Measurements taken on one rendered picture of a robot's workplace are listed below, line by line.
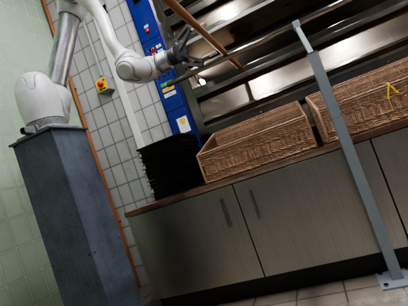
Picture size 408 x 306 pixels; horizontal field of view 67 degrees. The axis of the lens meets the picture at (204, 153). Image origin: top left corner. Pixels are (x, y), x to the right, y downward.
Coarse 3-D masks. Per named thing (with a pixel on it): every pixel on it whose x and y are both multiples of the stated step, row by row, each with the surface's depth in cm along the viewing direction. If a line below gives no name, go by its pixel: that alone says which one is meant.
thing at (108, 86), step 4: (104, 76) 215; (108, 76) 219; (96, 80) 218; (100, 80) 216; (104, 80) 215; (108, 80) 217; (96, 84) 218; (104, 84) 215; (108, 84) 215; (112, 84) 220; (100, 88) 217; (104, 88) 216; (108, 88) 215; (112, 88) 219; (100, 92) 217; (104, 92) 219; (108, 92) 222
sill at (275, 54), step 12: (396, 0) 163; (372, 12) 167; (336, 24) 173; (348, 24) 171; (312, 36) 177; (288, 48) 182; (264, 60) 187; (240, 72) 192; (204, 84) 200; (216, 84) 197
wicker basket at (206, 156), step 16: (272, 112) 184; (304, 112) 141; (256, 128) 186; (272, 128) 140; (288, 128) 137; (304, 128) 136; (208, 144) 175; (224, 144) 191; (240, 144) 145; (256, 144) 142; (272, 144) 140; (288, 144) 138; (304, 144) 136; (208, 160) 150; (224, 160) 189; (240, 160) 145; (256, 160) 142; (272, 160) 140; (208, 176) 150; (224, 176) 147
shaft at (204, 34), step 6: (162, 0) 92; (168, 0) 93; (174, 0) 96; (168, 6) 97; (174, 6) 97; (180, 6) 101; (180, 12) 102; (186, 12) 106; (186, 18) 107; (192, 18) 111; (192, 24) 113; (198, 24) 117; (198, 30) 120; (204, 30) 124; (204, 36) 128; (210, 36) 132; (210, 42) 136; (216, 42) 141; (216, 48) 146; (222, 48) 151; (222, 54) 157; (234, 60) 176; (240, 66) 192
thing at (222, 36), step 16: (272, 0) 169; (288, 0) 172; (304, 0) 175; (240, 16) 175; (256, 16) 178; (272, 16) 182; (208, 32) 182; (224, 32) 184; (240, 32) 188; (192, 48) 191; (208, 48) 195
